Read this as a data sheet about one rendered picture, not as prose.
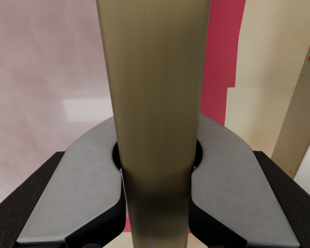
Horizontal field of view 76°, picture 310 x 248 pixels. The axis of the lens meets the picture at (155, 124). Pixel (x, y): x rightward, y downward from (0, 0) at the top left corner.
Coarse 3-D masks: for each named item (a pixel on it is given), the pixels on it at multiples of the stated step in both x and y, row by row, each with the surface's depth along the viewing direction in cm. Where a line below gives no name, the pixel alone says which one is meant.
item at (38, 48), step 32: (0, 0) 13; (32, 0) 13; (64, 0) 13; (224, 0) 13; (0, 32) 14; (32, 32) 14; (64, 32) 14; (96, 32) 14; (224, 32) 14; (0, 64) 16; (32, 64) 16; (64, 64) 16; (96, 64) 15; (224, 64) 15
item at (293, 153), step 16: (304, 64) 15; (304, 80) 15; (304, 96) 15; (288, 112) 17; (304, 112) 15; (288, 128) 17; (304, 128) 15; (288, 144) 17; (304, 144) 15; (288, 160) 17; (304, 160) 15; (304, 176) 16
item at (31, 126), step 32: (0, 96) 17; (32, 96) 17; (64, 96) 17; (96, 96) 17; (224, 96) 16; (0, 128) 19; (32, 128) 19; (64, 128) 19; (0, 160) 21; (32, 160) 21; (0, 192) 23; (128, 224) 26
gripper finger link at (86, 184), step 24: (72, 144) 9; (96, 144) 9; (72, 168) 8; (96, 168) 8; (120, 168) 10; (48, 192) 7; (72, 192) 7; (96, 192) 6; (120, 192) 6; (48, 216) 6; (72, 216) 6; (96, 216) 6; (120, 216) 7; (24, 240) 5; (48, 240) 5; (72, 240) 5; (96, 240) 6
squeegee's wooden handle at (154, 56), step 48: (96, 0) 5; (144, 0) 5; (192, 0) 5; (144, 48) 5; (192, 48) 5; (144, 96) 6; (192, 96) 6; (144, 144) 7; (192, 144) 7; (144, 192) 8; (144, 240) 10
